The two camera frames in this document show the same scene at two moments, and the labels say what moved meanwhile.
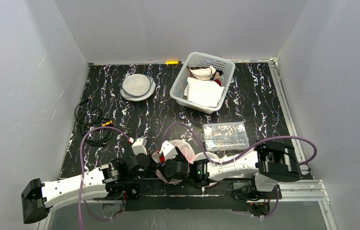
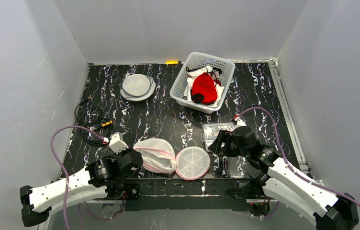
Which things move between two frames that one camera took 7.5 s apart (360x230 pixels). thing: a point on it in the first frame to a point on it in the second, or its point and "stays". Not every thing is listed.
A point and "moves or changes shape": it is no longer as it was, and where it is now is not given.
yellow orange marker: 173,62 stays
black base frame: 180,194 stays
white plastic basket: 225,66 stays
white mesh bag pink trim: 169,150 moves or changes shape
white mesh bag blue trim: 137,86 stays
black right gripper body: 174,168 to 223,143
